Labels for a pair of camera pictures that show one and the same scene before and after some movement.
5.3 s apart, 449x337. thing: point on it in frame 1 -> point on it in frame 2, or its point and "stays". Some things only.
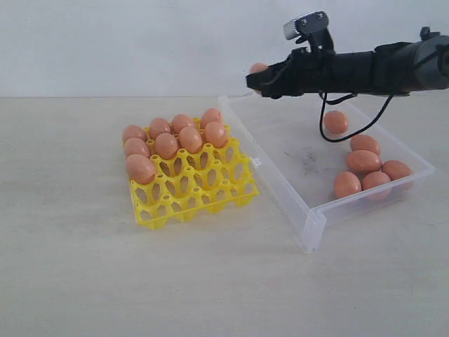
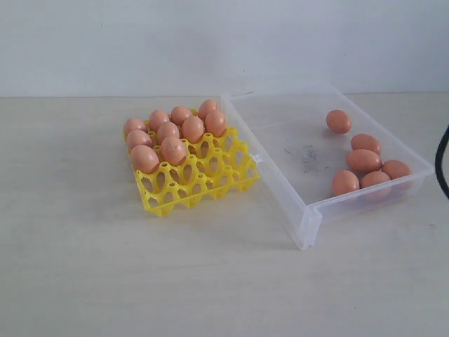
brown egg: [363, 161] stays
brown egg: [335, 122] stays
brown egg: [136, 146] -> [139, 137]
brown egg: [210, 115] -> [206, 107]
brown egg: [257, 67] -> [173, 150]
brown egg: [134, 131] -> [134, 123]
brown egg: [139, 168] -> [144, 159]
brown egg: [166, 145] -> [167, 129]
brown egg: [181, 121] -> [179, 114]
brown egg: [190, 139] -> [192, 128]
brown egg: [374, 178] stays
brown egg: [216, 134] -> [215, 123]
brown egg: [159, 126] -> [157, 118]
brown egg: [364, 142] stays
